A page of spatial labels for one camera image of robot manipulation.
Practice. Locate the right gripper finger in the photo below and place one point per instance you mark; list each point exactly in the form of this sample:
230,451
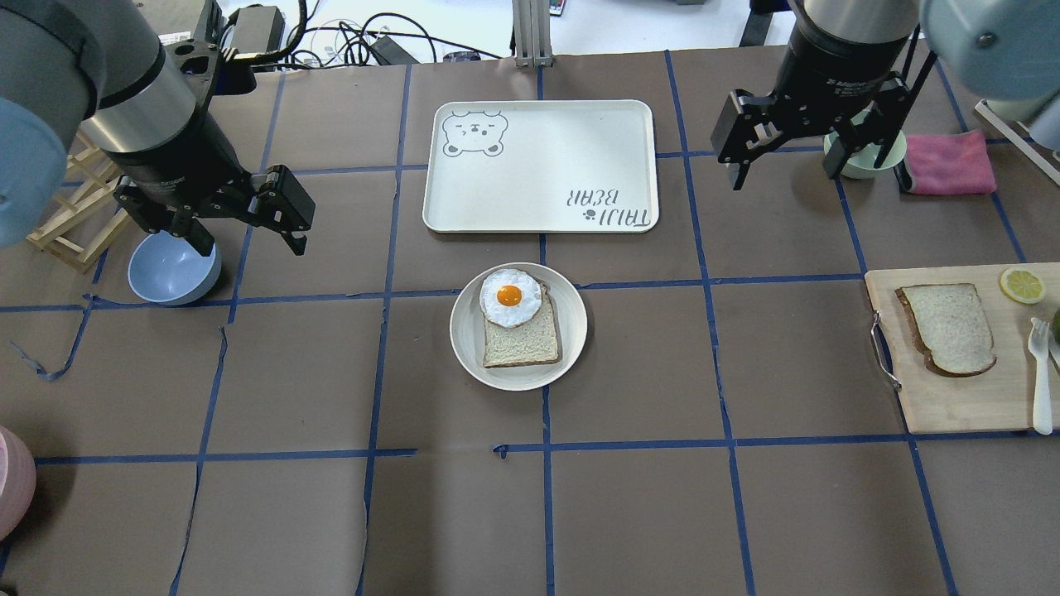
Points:
838,154
737,171

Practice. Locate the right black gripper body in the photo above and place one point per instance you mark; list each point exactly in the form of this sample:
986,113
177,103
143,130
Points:
828,68

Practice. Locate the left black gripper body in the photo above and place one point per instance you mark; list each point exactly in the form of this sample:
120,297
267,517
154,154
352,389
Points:
170,164

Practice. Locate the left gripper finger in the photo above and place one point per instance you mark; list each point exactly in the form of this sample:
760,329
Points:
199,238
296,240

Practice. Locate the white round plate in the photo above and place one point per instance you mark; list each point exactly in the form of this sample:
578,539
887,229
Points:
466,330

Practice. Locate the bread slice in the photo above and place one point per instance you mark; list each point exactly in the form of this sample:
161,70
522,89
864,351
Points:
949,328
537,342

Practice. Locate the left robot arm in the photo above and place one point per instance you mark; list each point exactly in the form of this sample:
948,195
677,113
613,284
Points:
97,67

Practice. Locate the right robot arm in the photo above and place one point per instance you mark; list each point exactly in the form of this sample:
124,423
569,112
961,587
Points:
854,69

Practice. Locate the green bowl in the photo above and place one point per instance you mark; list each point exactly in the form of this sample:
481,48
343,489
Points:
862,165

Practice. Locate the blue bowl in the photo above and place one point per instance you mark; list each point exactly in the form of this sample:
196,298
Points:
169,271

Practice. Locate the pink cloth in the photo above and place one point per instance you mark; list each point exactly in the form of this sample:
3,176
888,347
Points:
946,165

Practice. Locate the wooden rack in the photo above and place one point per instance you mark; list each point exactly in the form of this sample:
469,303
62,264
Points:
99,177

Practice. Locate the black power adapter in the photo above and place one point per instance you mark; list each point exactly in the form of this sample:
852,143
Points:
255,34

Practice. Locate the cream bear tray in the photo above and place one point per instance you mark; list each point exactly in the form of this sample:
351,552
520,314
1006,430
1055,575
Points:
542,166

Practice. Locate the fried egg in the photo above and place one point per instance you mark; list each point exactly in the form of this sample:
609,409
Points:
510,297

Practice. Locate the lemon half slice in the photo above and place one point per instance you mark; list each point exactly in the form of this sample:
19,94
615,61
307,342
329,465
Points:
1022,285

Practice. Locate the white plastic fork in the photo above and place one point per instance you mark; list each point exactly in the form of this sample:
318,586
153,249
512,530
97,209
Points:
1038,347

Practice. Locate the pink bowl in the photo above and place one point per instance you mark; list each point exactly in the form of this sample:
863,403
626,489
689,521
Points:
18,481

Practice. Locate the aluminium frame post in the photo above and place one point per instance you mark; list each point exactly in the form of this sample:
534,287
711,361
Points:
532,34

